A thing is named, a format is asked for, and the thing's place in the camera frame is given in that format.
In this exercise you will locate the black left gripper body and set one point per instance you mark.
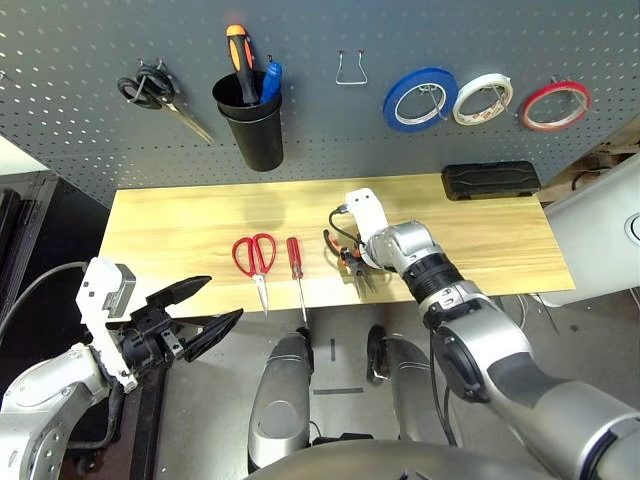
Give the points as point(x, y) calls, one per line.
point(150, 337)

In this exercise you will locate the black table leg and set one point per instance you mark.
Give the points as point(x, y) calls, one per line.
point(147, 425)

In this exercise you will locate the silver robot leg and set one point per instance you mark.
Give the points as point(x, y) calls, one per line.
point(410, 390)
point(277, 400)

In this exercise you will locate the white side surface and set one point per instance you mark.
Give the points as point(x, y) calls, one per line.
point(17, 157)

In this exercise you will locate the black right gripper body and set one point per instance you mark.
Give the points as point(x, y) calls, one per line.
point(354, 261)

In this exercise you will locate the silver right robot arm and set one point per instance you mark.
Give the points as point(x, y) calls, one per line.
point(410, 245)

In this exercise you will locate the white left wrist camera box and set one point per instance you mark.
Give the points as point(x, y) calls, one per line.
point(97, 290)

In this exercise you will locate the blue tape roll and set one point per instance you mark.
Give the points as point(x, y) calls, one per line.
point(391, 107)

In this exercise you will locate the silver right robot leg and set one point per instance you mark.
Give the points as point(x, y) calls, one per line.
point(410, 390)

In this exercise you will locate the grey robot torso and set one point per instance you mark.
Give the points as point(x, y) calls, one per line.
point(400, 462)

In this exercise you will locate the black plastic cup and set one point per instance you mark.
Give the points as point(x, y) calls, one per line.
point(260, 145)

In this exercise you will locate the white tape roll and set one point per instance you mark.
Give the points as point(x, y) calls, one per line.
point(460, 112)

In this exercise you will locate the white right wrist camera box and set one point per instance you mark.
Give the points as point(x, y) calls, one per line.
point(367, 215)

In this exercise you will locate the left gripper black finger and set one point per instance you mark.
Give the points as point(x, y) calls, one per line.
point(177, 292)
point(215, 335)

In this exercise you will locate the silver left robot leg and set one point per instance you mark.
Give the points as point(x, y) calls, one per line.
point(277, 400)

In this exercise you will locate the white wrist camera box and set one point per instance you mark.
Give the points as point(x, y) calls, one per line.
point(367, 215)
point(97, 290)

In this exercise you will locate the grey metal pegboard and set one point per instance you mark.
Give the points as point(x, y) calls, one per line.
point(325, 140)

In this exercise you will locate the short black floor tape strip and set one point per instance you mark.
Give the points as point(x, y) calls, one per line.
point(333, 350)

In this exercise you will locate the black plastic tool case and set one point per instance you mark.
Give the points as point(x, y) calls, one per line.
point(490, 180)

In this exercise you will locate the long black floor tape strip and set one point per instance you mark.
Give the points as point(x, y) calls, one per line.
point(337, 391)

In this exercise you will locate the black side rack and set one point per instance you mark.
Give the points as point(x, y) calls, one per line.
point(25, 225)

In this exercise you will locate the orange black needle-nose pliers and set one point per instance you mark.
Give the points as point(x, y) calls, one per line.
point(365, 282)

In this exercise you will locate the red tape roll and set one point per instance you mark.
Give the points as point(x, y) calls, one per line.
point(530, 117)

